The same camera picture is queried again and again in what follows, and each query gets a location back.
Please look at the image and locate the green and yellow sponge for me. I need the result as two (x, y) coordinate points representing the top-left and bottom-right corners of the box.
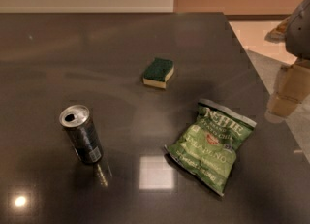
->
(142, 58), (174, 89)

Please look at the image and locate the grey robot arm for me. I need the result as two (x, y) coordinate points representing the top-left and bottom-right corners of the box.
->
(265, 0), (310, 123)

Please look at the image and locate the green jalapeno chip bag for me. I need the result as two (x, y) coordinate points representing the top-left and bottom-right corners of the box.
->
(166, 99), (256, 196)

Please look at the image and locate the dark aluminium drink can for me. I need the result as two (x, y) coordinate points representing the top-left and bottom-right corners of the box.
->
(59, 105), (104, 164)

